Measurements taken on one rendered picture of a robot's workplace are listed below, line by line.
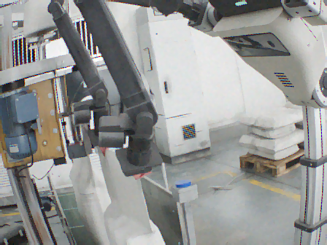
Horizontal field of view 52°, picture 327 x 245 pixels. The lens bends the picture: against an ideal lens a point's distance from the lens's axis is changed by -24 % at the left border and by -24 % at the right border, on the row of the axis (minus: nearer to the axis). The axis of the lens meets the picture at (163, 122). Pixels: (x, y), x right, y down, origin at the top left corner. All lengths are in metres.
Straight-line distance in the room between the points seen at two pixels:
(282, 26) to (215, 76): 5.33
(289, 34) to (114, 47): 0.43
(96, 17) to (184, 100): 4.64
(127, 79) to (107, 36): 0.11
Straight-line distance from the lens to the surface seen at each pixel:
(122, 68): 0.85
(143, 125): 0.90
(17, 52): 4.40
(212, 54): 6.24
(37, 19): 1.38
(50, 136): 1.57
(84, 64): 1.31
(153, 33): 5.29
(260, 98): 6.69
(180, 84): 5.37
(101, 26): 0.80
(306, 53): 1.00
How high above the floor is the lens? 1.31
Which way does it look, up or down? 8 degrees down
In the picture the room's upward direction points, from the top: 9 degrees counter-clockwise
